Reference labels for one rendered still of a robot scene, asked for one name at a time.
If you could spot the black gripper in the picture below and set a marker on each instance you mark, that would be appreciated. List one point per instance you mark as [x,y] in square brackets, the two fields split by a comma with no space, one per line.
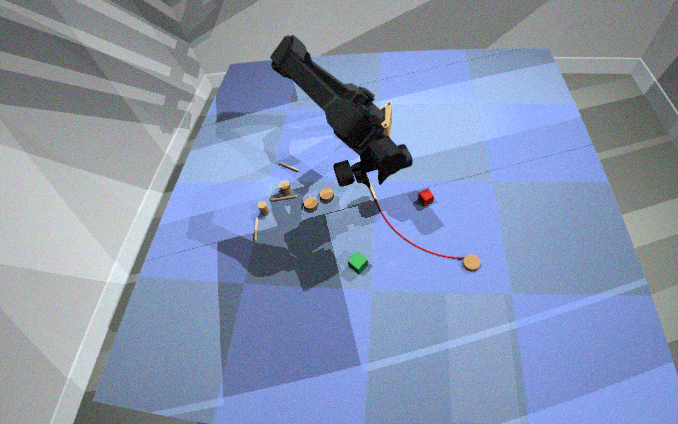
[344,172]

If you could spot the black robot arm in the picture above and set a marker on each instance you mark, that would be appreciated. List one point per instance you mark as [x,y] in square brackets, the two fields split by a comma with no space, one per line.
[349,112]

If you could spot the small green cube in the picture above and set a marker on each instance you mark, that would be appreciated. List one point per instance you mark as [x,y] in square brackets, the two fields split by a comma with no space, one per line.
[358,263]

